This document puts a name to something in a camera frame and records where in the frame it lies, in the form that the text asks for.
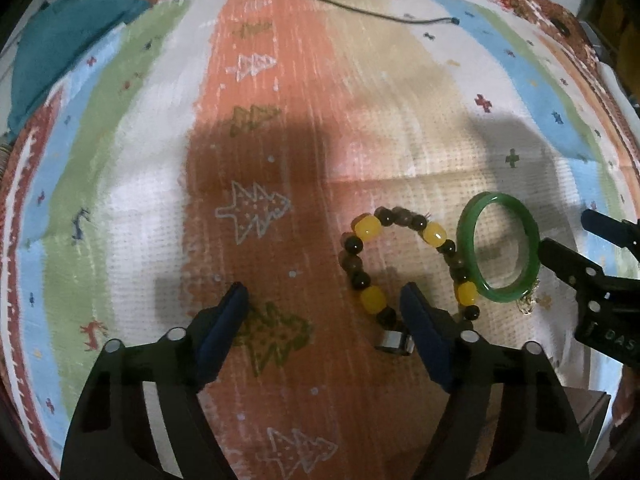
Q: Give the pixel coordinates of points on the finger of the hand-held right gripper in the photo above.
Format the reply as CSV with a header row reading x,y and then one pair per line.
x,y
565,260
607,226

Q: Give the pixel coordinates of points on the green jade bangle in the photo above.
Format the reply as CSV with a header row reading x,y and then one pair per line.
x,y
500,294

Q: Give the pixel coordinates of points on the small black object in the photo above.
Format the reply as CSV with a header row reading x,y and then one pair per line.
x,y
562,28

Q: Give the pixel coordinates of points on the silver metal tin box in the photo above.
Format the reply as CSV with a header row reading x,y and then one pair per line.
x,y
590,420

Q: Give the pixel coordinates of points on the striped colourful blanket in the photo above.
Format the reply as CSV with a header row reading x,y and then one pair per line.
x,y
150,210

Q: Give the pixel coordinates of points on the teal cloth pillow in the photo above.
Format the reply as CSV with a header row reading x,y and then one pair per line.
x,y
65,40

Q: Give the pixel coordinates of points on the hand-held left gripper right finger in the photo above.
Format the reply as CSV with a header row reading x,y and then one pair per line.
x,y
425,342

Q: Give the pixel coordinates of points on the white bolster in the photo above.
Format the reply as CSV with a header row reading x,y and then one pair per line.
x,y
612,79

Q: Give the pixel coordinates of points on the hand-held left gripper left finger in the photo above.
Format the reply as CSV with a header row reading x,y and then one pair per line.
x,y
225,332

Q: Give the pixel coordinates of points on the small gold pendant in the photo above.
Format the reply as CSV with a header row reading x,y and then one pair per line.
x,y
527,305

